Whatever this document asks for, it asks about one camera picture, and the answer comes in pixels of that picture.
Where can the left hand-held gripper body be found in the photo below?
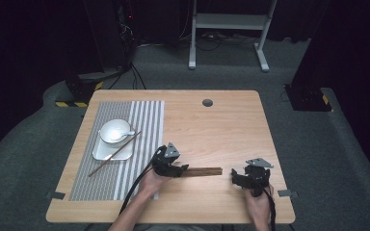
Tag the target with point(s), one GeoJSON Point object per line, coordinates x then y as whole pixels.
{"type": "Point", "coordinates": [163, 162]}

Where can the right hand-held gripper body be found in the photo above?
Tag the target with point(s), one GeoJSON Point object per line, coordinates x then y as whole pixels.
{"type": "Point", "coordinates": [257, 175]}

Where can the pile of brown chopsticks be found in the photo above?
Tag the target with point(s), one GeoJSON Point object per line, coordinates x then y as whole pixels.
{"type": "Point", "coordinates": [204, 171]}

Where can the single brown wooden chopstick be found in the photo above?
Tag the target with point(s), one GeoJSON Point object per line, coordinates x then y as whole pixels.
{"type": "Point", "coordinates": [114, 154]}

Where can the white square plate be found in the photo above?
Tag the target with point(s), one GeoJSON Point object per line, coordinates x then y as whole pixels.
{"type": "Point", "coordinates": [104, 152]}

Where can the person's left hand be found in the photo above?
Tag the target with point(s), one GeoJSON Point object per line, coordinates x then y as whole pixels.
{"type": "Point", "coordinates": [151, 183]}

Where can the person's right hand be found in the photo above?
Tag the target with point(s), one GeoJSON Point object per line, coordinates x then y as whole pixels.
{"type": "Point", "coordinates": [257, 207]}

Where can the grey tape piece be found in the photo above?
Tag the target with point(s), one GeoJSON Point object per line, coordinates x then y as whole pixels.
{"type": "Point", "coordinates": [55, 195]}
{"type": "Point", "coordinates": [286, 193]}

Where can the white ceramic spoon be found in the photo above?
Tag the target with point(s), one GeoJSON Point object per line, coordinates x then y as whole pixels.
{"type": "Point", "coordinates": [126, 133]}

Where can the person's grey clothing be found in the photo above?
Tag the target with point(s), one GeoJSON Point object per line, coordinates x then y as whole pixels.
{"type": "Point", "coordinates": [176, 228]}

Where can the white round bowl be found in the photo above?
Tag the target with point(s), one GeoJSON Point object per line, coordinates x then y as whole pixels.
{"type": "Point", "coordinates": [114, 130]}

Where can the grey round table grommet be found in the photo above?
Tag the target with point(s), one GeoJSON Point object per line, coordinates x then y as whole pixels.
{"type": "Point", "coordinates": [207, 103]}

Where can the grey striped placemat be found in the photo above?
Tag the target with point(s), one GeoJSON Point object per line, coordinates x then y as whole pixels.
{"type": "Point", "coordinates": [86, 183]}

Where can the black base with yellow mark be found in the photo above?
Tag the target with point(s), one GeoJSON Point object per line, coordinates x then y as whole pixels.
{"type": "Point", "coordinates": [308, 97]}

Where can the black base with yellow stripes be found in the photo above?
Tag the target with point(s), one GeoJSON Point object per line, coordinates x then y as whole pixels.
{"type": "Point", "coordinates": [80, 91]}

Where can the black equipment cabinet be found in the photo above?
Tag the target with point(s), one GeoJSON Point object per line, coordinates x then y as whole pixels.
{"type": "Point", "coordinates": [109, 32]}

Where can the white metal stand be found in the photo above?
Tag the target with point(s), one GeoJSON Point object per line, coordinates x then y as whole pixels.
{"type": "Point", "coordinates": [231, 21]}

